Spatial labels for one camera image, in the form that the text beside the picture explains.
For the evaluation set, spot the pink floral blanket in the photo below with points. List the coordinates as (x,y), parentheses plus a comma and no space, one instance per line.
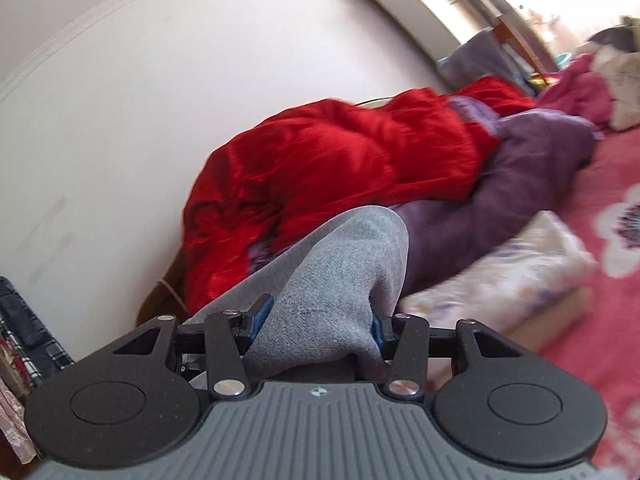
(600,350)

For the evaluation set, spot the red quilt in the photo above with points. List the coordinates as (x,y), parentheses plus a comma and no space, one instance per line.
(325,160)

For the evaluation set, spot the crumpled cream cloth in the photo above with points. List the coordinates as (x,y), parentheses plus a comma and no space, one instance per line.
(622,85)

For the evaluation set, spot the grey fleece pants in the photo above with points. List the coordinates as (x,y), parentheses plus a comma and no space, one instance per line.
(330,285)

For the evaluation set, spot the purple quilt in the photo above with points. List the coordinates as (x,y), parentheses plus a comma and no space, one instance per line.
(500,185)

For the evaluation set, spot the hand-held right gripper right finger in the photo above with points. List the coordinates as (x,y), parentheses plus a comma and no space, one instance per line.
(379,335)

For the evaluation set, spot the crumpled pink garment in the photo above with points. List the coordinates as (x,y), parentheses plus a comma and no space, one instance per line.
(575,92)

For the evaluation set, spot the white standing air conditioner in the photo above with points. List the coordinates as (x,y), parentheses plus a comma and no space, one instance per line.
(430,5)

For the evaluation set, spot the folded white floral garment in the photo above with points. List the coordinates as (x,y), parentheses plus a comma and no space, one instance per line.
(500,275)

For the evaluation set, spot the pink flowered cloth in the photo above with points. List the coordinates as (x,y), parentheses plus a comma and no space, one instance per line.
(12,425)

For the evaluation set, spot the wooden chair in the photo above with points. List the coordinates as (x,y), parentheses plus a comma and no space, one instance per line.
(520,45)

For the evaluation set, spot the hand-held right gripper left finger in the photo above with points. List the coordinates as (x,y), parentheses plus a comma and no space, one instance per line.
(260,317)

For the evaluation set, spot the folded beige garment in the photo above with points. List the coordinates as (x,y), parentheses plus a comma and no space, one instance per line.
(555,320)

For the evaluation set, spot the grey garment on chair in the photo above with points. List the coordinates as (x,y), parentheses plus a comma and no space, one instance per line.
(475,60)

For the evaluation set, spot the dark plaid cloth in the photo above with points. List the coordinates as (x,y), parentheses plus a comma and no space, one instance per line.
(25,330)

